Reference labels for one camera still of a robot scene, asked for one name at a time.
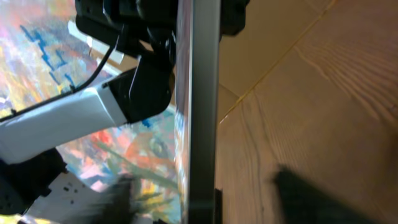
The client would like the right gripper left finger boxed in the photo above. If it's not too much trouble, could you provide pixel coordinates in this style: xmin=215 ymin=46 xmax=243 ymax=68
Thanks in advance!
xmin=62 ymin=174 xmax=141 ymax=224

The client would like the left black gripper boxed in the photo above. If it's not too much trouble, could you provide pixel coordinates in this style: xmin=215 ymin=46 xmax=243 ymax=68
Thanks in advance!
xmin=74 ymin=0 xmax=251 ymax=41

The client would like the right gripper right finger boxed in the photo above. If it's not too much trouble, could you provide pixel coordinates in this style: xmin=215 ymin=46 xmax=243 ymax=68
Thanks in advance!
xmin=273 ymin=165 xmax=377 ymax=224

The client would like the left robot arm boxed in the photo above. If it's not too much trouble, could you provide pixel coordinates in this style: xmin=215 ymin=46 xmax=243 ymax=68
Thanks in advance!
xmin=1 ymin=0 xmax=248 ymax=223

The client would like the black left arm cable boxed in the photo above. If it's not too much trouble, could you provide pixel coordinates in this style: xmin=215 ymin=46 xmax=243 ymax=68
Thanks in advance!
xmin=0 ymin=43 xmax=118 ymax=121

